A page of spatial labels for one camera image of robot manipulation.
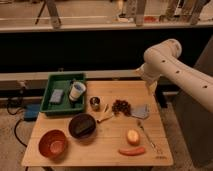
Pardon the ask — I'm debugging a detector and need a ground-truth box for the white and blue cup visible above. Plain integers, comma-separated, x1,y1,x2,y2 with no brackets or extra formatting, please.
69,81,86,101

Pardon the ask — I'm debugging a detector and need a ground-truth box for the dark purple bowl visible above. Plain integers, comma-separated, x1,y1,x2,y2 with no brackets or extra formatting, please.
68,113,96,139

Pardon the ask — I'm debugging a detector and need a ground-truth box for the yellow banana peel piece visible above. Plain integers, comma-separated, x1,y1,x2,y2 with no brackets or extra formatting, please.
97,104,114,123

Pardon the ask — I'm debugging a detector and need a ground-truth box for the bunch of dark grapes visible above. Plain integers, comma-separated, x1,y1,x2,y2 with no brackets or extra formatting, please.
112,100,131,116

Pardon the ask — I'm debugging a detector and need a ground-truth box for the blue sponge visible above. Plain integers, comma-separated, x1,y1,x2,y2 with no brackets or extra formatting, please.
49,89,64,104

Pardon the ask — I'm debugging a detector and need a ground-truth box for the black cable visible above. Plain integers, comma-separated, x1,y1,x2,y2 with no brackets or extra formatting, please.
6,97,28,148

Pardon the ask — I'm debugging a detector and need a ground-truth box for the red bowl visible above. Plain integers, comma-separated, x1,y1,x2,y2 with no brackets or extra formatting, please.
38,130,68,159

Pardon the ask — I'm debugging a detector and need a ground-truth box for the green plastic tray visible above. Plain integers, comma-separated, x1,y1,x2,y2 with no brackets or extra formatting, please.
40,73,86,116

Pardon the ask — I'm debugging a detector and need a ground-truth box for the grey folded cloth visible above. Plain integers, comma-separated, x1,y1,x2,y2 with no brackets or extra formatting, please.
131,104,149,119

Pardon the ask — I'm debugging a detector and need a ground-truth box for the small metal cup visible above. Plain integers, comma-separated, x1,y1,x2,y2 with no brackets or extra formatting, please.
90,97,100,111

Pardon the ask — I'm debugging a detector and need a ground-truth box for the yellow apple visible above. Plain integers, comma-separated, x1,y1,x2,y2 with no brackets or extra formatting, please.
126,129,140,146

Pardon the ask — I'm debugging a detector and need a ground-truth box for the orange carrot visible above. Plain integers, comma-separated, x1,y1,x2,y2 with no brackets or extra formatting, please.
118,147,145,156

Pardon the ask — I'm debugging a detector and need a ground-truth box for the blue power box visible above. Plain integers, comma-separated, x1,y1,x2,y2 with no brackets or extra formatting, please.
24,104,40,121

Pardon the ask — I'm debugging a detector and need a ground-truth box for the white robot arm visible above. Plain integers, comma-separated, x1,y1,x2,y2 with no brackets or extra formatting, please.
136,39,213,113

